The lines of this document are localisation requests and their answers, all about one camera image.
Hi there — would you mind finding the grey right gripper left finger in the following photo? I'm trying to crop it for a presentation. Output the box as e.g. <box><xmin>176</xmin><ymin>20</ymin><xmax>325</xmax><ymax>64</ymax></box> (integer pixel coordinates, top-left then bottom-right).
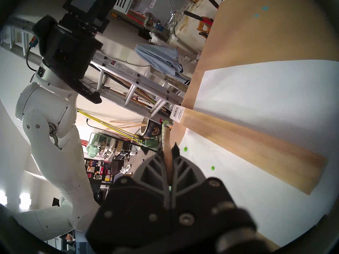
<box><xmin>132</xmin><ymin>152</ymin><xmax>170</xmax><ymax>209</ymax></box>

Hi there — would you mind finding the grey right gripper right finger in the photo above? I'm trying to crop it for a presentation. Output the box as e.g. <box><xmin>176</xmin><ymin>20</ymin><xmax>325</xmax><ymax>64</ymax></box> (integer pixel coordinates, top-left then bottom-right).
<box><xmin>170</xmin><ymin>142</ymin><xmax>207</xmax><ymax>209</ymax></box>

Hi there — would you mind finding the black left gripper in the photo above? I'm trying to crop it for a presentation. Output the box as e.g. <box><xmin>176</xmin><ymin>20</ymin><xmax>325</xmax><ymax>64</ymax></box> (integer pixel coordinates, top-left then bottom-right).
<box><xmin>46</xmin><ymin>0</ymin><xmax>119</xmax><ymax>79</ymax></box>

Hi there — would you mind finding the wooden chip paint brush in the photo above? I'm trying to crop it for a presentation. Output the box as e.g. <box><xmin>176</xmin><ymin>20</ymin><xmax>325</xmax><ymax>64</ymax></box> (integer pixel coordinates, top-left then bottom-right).
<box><xmin>162</xmin><ymin>120</ymin><xmax>175</xmax><ymax>185</ymax></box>

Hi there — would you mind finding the dark decorated ceramic pot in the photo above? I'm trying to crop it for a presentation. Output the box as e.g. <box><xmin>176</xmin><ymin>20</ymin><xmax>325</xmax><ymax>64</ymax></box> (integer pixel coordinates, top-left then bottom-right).
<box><xmin>140</xmin><ymin>118</ymin><xmax>162</xmax><ymax>138</ymax></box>

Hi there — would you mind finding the aluminium ladder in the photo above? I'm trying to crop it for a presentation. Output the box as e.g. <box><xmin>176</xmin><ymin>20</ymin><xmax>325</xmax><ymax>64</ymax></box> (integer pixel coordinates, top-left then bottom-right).
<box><xmin>0</xmin><ymin>15</ymin><xmax>191</xmax><ymax>119</ymax></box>

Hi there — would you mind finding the light wood plank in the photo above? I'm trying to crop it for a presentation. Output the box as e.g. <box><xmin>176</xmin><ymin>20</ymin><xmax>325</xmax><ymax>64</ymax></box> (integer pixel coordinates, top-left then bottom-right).
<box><xmin>171</xmin><ymin>104</ymin><xmax>328</xmax><ymax>196</ymax></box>

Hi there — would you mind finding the blue cloth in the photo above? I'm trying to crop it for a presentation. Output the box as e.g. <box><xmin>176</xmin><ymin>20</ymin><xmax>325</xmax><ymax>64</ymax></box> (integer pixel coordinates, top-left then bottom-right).
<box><xmin>135</xmin><ymin>43</ymin><xmax>184</xmax><ymax>76</ymax></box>

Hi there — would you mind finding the grey bryant furnace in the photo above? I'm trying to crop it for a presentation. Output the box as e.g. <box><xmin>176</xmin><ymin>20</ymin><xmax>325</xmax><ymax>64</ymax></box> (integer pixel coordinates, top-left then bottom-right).
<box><xmin>114</xmin><ymin>0</ymin><xmax>196</xmax><ymax>21</ymax></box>

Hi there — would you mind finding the white paper sheet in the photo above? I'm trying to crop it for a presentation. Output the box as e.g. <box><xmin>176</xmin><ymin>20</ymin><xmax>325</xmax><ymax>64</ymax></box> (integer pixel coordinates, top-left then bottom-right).
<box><xmin>175</xmin><ymin>60</ymin><xmax>339</xmax><ymax>247</ymax></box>

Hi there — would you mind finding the brown hardboard table cover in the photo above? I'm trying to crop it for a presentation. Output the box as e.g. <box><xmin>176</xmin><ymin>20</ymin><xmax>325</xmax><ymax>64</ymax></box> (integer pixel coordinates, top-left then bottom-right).
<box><xmin>169</xmin><ymin>0</ymin><xmax>339</xmax><ymax>252</ymax></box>

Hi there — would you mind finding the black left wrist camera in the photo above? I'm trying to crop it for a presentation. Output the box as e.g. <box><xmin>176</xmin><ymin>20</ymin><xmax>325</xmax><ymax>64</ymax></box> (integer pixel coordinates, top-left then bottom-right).
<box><xmin>29</xmin><ymin>15</ymin><xmax>59</xmax><ymax>49</ymax></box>

